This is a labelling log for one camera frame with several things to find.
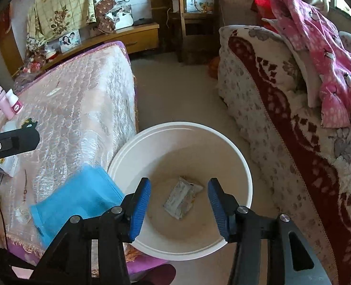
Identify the orange bag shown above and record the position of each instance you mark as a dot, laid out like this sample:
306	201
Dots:
212	66

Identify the window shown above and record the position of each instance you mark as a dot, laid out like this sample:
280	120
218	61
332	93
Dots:
346	10

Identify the pink patterned garment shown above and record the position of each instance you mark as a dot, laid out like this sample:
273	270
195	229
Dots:
330	65

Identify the white plastic bin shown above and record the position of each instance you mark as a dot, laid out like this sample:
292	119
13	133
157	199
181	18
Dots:
178	154

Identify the wooden chair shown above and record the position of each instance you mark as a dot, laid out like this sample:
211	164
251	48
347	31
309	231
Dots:
193	32

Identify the sofa with floral cover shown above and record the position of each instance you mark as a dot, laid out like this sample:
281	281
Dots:
267	118

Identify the wooden cabinet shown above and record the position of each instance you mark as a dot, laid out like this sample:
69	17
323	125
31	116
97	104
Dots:
134	37

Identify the white box green print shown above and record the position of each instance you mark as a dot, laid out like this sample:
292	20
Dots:
9	164

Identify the red white small jar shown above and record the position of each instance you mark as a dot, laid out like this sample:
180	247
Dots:
50	54

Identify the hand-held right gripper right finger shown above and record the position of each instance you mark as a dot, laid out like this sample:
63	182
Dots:
218	210

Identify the yellow floral cloth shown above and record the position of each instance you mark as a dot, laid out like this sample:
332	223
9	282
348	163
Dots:
62	3

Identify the clear plastic packaging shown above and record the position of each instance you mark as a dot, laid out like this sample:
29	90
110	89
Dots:
29	68

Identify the white cushion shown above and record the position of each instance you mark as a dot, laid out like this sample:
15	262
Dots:
307	77

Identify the green and white packet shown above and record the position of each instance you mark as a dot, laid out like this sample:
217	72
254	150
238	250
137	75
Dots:
10	126

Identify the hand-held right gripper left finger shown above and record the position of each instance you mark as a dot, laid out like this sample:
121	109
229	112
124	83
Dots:
139	210

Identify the red hanging cloth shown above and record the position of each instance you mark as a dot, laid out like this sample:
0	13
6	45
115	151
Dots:
263	4

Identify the white snack wrapper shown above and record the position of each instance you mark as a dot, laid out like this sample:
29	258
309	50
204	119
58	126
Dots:
181	197

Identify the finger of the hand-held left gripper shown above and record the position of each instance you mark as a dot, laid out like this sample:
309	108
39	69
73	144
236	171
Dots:
15	144

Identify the dark red wall hanging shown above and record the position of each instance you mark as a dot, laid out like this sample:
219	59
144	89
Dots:
1	23

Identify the blue cloth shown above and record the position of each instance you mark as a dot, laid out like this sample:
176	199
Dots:
74	196

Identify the wedding photo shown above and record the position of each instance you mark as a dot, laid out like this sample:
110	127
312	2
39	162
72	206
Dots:
122	16

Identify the small framed photo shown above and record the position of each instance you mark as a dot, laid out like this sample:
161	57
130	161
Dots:
70	40

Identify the white pill bottle pink label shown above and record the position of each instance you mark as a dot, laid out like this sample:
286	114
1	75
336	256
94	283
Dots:
15	105

